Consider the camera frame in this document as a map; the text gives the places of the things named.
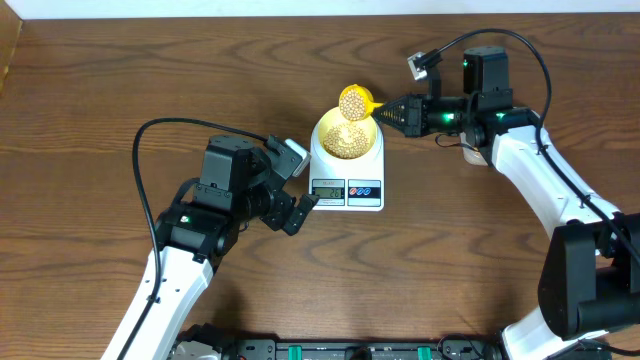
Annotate yellow measuring scoop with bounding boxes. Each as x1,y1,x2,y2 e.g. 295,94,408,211
340,84,382,120

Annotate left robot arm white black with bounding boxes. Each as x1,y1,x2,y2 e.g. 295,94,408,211
103,135,319,359

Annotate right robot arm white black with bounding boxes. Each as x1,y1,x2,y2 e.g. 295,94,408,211
373,46,639,359

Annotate soybeans in scoop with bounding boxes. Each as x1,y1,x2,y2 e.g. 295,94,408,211
339,88,367,121

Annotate white digital kitchen scale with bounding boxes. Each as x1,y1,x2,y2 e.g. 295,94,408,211
309,123,385,212

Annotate yellow plastic bowl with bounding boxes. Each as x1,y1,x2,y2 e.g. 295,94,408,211
311,107,382,162

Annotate soybeans in yellow bowl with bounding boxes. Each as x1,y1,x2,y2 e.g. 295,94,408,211
322,122,370,160

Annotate clear plastic bean container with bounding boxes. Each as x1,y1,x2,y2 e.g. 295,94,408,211
459,133,488,167

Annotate cardboard panel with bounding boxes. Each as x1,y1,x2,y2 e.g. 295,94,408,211
0,0,23,88

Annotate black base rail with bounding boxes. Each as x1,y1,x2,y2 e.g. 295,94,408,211
219,335,614,360

